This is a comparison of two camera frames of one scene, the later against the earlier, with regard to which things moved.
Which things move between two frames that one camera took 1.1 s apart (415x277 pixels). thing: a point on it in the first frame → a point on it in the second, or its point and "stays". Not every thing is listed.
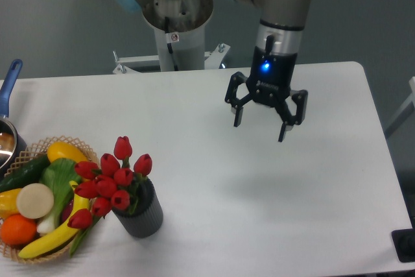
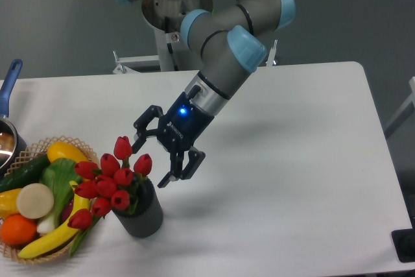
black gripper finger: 237,104 → 142,124
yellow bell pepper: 8,204 stays
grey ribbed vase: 147,217 stays
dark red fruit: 67,211 stays
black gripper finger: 299,97 → 194,159
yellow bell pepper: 63,149 stays
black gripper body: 270,81 → 182,125
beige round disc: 35,200 stays
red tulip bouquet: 110,184 stays
